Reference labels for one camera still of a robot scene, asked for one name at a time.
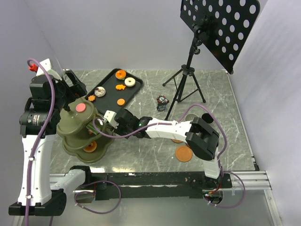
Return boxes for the purple frosted donut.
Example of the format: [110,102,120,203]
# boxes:
[95,118,106,130]

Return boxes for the orange donut front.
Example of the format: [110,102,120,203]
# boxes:
[83,141,97,153]

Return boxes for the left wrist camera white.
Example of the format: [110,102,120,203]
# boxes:
[36,58,63,80]

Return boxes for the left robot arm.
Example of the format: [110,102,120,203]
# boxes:
[8,70,87,217]

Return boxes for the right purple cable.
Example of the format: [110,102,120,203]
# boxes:
[93,103,246,210]

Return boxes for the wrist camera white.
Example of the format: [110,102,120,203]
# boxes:
[36,58,63,80]
[104,110,119,129]

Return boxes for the orange star cookie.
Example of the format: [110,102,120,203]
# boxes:
[115,84,126,90]

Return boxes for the black music stand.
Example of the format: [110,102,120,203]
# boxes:
[162,0,261,123]

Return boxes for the orange coaster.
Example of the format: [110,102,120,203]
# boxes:
[171,139,183,144]
[175,145,192,162]

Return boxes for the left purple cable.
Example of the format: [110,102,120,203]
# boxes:
[24,58,57,226]

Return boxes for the black cartoon figurine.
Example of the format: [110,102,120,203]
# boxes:
[157,95,169,112]

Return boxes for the orange round cookie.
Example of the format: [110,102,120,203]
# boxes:
[117,98,126,106]

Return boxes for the orange flower cookie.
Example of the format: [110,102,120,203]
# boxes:
[88,95,96,102]

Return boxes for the black base frame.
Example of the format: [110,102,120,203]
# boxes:
[71,166,232,201]

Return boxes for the green layered cake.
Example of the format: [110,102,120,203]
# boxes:
[86,125,99,135]

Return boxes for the orange donut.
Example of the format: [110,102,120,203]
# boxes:
[115,70,127,80]
[83,141,97,153]

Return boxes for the striped ceramic cup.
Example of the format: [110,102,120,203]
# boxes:
[184,113,198,121]

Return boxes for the orange coaster left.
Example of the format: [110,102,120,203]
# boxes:
[171,139,183,144]

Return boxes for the white cream donut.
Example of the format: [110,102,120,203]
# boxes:
[124,77,136,87]

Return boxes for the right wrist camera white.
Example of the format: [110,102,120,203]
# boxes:
[104,110,119,129]

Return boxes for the orange coaster front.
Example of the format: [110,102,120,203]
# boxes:
[175,145,192,162]

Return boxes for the dark brown mug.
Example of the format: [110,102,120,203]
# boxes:
[201,113,214,124]

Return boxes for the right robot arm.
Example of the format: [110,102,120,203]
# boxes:
[113,109,223,189]

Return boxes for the black serving tray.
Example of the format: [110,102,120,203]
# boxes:
[85,68,143,115]

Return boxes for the green three-tier serving stand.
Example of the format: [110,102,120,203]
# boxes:
[56,97,113,163]

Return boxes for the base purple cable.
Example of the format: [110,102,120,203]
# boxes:
[74,180,122,215]

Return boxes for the pink round cookie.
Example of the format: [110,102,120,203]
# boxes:
[75,103,87,113]

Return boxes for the chocolate sprinkle donut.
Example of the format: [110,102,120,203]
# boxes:
[95,86,106,97]

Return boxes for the orange donut back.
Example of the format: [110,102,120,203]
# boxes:
[115,70,127,80]

